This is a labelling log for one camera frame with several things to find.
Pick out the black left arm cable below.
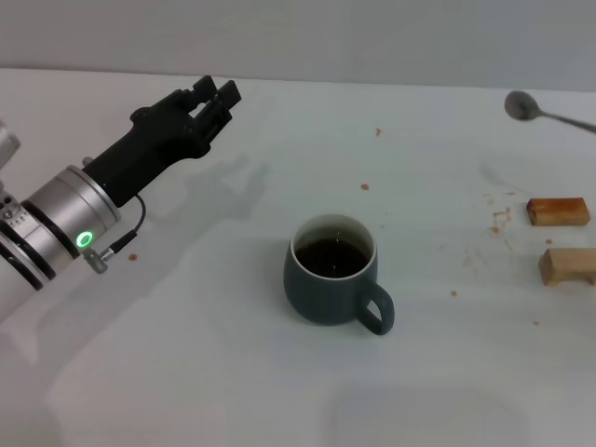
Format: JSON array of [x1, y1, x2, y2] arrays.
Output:
[[83, 193, 146, 276]]

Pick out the pink handled metal spoon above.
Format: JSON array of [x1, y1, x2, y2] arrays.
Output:
[[504, 90, 596, 136]]

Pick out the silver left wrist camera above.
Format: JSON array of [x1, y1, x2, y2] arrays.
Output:
[[0, 120, 22, 187]]

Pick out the grey ceramic cup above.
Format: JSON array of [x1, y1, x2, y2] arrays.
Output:
[[283, 213, 396, 336]]

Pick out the dark coffee liquid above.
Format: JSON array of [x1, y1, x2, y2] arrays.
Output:
[[293, 238, 372, 279]]

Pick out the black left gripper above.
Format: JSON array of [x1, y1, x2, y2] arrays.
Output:
[[86, 75, 242, 209]]

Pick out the orange stained wooden block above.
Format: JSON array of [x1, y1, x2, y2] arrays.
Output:
[[526, 196, 590, 227]]

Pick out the pale wooden block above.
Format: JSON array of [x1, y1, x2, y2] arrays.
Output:
[[538, 248, 596, 287]]

